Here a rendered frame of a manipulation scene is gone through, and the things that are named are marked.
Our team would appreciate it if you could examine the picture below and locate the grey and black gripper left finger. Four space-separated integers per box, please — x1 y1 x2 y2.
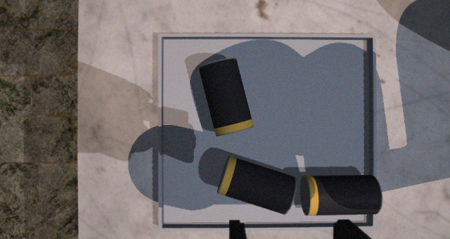
229 220 247 239

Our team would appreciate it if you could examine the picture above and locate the grey square tray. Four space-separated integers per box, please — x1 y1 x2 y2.
158 34 377 231

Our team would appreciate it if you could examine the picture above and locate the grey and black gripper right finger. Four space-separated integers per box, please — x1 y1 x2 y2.
333 219 372 239

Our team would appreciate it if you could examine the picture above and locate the black and gold battery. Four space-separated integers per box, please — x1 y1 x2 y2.
199 58 254 136
300 175 383 216
217 155 297 214

